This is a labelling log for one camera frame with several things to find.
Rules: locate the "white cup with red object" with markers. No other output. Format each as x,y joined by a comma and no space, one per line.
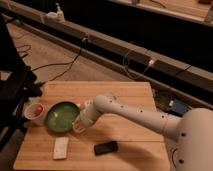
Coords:
35,113

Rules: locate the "white rectangular block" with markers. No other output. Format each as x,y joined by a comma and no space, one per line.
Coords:
60,148

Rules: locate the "black smartphone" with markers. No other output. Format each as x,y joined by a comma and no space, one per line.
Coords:
104,148

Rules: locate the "green ceramic bowl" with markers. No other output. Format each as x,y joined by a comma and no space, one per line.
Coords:
61,116

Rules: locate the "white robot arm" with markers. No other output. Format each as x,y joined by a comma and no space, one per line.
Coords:
193,132

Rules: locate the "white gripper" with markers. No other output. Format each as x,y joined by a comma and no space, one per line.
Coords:
88,116

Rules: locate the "black chair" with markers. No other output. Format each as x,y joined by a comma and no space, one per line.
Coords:
16,89

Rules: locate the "blue box on floor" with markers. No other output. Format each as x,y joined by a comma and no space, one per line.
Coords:
178,107

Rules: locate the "white object on ledge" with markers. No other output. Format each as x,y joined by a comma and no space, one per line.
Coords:
58,15

